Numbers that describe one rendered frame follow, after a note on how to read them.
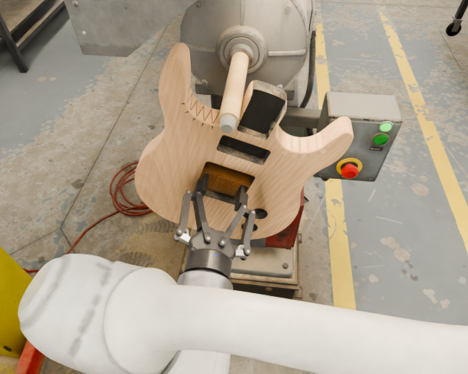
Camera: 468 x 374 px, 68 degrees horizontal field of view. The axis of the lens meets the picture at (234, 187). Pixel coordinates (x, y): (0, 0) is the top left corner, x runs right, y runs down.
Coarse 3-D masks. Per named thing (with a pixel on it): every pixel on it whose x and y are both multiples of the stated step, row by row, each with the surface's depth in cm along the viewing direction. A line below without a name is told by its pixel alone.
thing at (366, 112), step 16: (336, 96) 79; (352, 96) 79; (368, 96) 79; (384, 96) 79; (336, 112) 75; (352, 112) 75; (368, 112) 75; (384, 112) 75; (320, 128) 83; (352, 128) 76; (368, 128) 75; (352, 144) 79; (368, 144) 78; (384, 144) 78; (352, 160) 82; (368, 160) 82; (384, 160) 82; (320, 176) 88; (336, 176) 87; (368, 176) 86
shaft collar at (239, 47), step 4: (240, 44) 64; (232, 48) 64; (236, 48) 63; (240, 48) 63; (244, 48) 63; (248, 48) 63; (232, 52) 63; (236, 52) 63; (244, 52) 63; (248, 52) 63; (252, 52) 64; (228, 56) 64; (232, 56) 64; (248, 56) 64; (252, 56) 64; (228, 60) 65; (252, 60) 64; (248, 64) 65
